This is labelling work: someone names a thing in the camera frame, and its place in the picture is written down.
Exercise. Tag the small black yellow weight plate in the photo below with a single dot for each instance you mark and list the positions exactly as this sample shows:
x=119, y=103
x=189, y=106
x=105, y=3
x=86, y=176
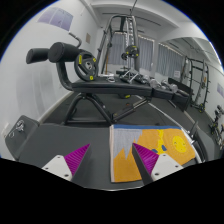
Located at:
x=130, y=52

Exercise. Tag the black yellow exercise machine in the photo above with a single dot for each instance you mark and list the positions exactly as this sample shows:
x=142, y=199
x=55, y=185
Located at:
x=217, y=126

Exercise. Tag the white wall outlet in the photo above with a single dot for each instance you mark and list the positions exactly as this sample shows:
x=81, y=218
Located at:
x=5, y=130

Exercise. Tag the black squat rack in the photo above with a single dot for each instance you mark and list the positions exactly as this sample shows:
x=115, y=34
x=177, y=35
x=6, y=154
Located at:
x=202, y=83

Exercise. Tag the black padded weight bench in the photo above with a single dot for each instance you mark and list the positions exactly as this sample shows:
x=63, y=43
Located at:
x=66, y=140

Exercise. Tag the small purple wall poster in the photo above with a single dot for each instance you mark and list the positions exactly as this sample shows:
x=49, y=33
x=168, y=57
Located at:
x=220, y=90

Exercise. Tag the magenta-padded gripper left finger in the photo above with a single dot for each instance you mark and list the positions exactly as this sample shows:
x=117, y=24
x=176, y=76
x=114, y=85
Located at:
x=63, y=166

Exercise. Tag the black bench with leg rollers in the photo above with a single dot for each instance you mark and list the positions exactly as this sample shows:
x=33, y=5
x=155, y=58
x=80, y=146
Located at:
x=110, y=87

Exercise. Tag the black box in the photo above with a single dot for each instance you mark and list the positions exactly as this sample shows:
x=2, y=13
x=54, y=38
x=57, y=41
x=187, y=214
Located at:
x=181, y=96

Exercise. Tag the small brown wall plaque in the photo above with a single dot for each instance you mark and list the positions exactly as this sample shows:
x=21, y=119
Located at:
x=88, y=38

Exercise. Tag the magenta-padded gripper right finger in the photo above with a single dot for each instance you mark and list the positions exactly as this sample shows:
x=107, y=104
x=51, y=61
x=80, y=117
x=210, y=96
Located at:
x=161, y=166

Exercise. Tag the grey window curtain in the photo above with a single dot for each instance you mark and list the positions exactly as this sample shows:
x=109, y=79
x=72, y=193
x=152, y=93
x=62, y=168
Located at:
x=146, y=53
x=170, y=60

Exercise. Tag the orange and blue printed towel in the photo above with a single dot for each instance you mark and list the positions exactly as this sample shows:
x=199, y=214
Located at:
x=176, y=143

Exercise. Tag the chrome dumbbell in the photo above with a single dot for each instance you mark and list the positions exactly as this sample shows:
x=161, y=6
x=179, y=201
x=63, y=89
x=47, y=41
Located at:
x=170, y=86
x=151, y=82

